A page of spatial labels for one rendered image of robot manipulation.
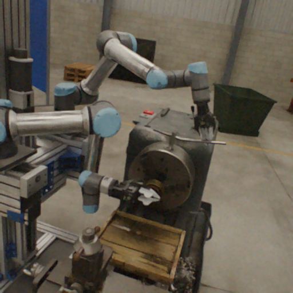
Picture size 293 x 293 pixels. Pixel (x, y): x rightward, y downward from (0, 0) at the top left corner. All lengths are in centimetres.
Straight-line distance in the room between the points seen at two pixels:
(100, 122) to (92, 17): 1098
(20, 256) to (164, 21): 1028
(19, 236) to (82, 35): 1077
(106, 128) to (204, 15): 1040
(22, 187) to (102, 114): 45
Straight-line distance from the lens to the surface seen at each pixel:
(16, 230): 184
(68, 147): 168
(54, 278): 102
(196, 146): 144
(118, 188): 121
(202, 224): 209
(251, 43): 1147
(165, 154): 130
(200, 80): 119
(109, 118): 110
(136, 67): 122
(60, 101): 164
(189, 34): 1130
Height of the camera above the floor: 173
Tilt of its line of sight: 22 degrees down
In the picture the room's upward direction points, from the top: 9 degrees clockwise
